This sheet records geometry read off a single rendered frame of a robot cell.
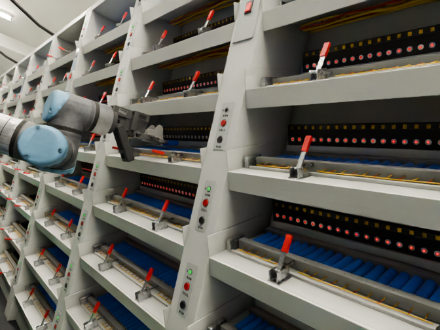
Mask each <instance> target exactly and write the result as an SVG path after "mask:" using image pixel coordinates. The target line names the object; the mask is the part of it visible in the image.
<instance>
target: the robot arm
mask: <svg viewBox="0 0 440 330"><path fill-rule="evenodd" d="M149 118H150V115H147V114H145V113H141V112H139V111H132V110H129V109H126V108H123V107H120V106H118V105H110V106H109V105H105V104H102V103H99V102H96V101H92V100H89V99H86V98H83V97H80V96H77V95H74V94H70V92H64V91H61V90H54V91H52V92H51V93H50V95H49V96H48V98H47V99H46V102H45V105H44V107H43V112H42V119H43V120H44V121H45V122H47V124H46V125H42V124H41V125H40V124H36V123H33V122H30V121H27V120H20V119H17V118H14V117H10V116H8V115H4V114H2V113H0V153H1V154H4V155H7V156H9V157H12V158H15V159H18V160H22V161H25V162H28V163H30V164H32V165H34V166H37V167H38V169H39V170H42V171H44V172H50V173H55V174H72V173H73V172H74V169H75V167H76V161H77V155H78V152H79V145H80V142H81V136H82V132H83V130H84V131H87V132H92V133H95V134H99V135H105V134H106V133H108V134H111V133H112V132H113V134H114V137H115V141H116V143H117V147H118V149H119V153H120V156H121V159H122V161H123V162H131V161H133V160H134V155H133V152H132V148H131V146H130V142H129V140H128V138H129V139H136V140H140V141H146V142H149V143H155V144H159V145H160V144H161V145H164V144H167V143H168V141H166V140H164V139H163V127H162V126H161V125H158V126H157V127H155V126H153V125H150V127H149V128H148V129H147V130H146V127H147V124H148V122H149Z"/></svg>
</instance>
